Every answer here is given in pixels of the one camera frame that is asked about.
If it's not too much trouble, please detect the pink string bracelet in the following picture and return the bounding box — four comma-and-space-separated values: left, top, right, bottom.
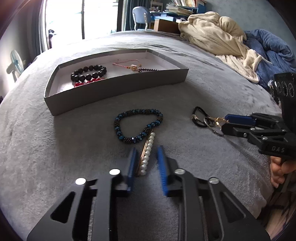
112, 59, 142, 72

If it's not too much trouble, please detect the blue chair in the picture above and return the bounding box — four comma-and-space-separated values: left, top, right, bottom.
132, 6, 151, 31

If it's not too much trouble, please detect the cream blanket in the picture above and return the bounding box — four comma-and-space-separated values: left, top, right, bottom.
178, 11, 264, 84

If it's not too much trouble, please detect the brown wooden cabinet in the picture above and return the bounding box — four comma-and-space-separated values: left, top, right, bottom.
154, 19, 180, 34

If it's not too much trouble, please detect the black camera box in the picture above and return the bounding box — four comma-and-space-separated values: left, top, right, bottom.
267, 72, 295, 117

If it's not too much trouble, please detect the blue desk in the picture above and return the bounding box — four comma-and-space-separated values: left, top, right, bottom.
150, 6, 206, 22

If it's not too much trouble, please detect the blue black bead bracelet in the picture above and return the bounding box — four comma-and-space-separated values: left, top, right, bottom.
113, 108, 164, 145

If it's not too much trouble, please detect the red bead gold bracelet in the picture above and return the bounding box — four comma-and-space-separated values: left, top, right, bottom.
73, 77, 106, 88

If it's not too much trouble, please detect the grey bed cover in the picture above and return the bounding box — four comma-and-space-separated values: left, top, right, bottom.
1, 32, 281, 238

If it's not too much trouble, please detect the stack of books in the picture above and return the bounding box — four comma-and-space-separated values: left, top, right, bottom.
165, 0, 207, 16

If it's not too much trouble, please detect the right hand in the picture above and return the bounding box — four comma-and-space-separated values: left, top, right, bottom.
270, 156, 295, 188

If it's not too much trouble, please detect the dark curtain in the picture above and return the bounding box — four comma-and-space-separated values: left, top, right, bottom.
116, 0, 150, 32

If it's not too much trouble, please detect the white standing fan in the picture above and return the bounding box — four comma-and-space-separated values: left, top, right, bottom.
6, 50, 24, 82

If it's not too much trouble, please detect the grey cardboard tray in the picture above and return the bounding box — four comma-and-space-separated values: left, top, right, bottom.
44, 49, 189, 116

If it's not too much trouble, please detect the blue blanket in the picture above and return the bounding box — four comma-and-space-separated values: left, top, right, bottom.
244, 29, 295, 91

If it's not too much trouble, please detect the white pearl hair clip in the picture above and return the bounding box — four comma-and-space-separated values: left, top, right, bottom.
137, 130, 155, 176

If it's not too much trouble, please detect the silver bangle bracelet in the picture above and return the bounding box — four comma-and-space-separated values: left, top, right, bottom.
203, 116, 225, 137

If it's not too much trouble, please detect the black carabiner key ring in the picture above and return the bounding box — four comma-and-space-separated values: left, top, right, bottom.
191, 106, 211, 128

